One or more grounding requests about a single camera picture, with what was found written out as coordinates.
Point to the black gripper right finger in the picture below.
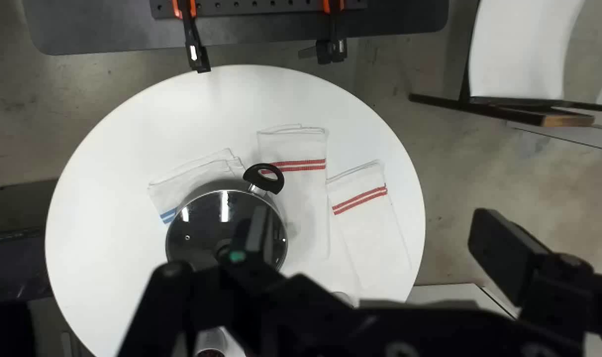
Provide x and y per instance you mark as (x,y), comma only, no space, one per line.
(552,291)

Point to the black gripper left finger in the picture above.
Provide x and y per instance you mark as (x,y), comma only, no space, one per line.
(183,299)

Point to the white towel blue stripes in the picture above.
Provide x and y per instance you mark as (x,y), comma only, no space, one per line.
(189,176)

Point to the white towel red stripes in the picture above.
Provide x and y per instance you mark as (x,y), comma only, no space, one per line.
(373,231)
(302,200)

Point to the orange and black clamp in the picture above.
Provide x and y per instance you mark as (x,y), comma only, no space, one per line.
(195,51)
(332,47)

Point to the black mounting stand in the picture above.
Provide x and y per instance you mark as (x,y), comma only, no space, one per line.
(104,27)

